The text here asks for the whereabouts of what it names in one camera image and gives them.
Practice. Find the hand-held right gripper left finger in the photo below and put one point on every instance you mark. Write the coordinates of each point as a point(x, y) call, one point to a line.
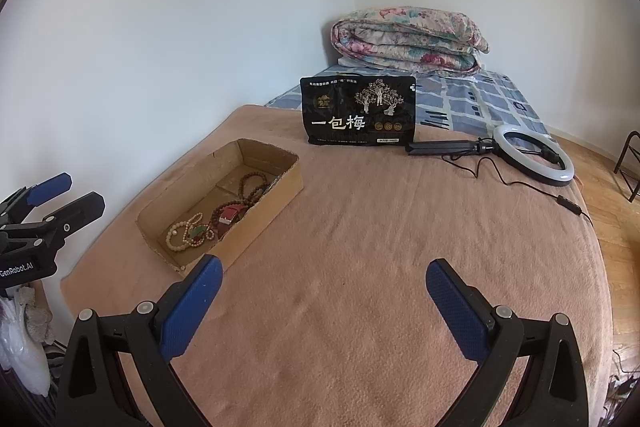
point(192, 302)

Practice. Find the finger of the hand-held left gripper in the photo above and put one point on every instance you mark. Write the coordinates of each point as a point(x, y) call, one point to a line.
point(50, 187)
point(80, 209)

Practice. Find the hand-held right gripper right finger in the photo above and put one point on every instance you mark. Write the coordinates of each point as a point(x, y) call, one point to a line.
point(455, 307)

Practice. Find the cardboard box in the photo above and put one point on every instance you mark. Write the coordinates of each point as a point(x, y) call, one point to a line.
point(250, 232)

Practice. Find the long wooden bead strand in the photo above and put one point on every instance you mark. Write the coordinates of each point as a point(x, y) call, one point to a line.
point(250, 189)

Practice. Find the grey rag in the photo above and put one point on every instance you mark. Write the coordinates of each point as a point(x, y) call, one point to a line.
point(37, 317)

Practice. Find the pink blanket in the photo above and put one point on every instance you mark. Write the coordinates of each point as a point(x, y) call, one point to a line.
point(400, 232)

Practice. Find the white plastic bag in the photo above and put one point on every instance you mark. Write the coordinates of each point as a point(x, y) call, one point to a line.
point(22, 357)

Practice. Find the black tripod stand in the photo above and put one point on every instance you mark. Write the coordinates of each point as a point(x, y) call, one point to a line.
point(440, 147)

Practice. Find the blue patterned bed sheet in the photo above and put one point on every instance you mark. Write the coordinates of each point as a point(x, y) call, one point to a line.
point(460, 102)

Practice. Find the black snack bag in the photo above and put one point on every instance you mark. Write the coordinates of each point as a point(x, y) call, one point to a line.
point(350, 117)

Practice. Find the dark metal rack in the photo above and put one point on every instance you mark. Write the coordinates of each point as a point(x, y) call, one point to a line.
point(631, 167)

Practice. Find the folded floral quilt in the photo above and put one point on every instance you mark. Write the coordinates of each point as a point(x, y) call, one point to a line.
point(410, 37)

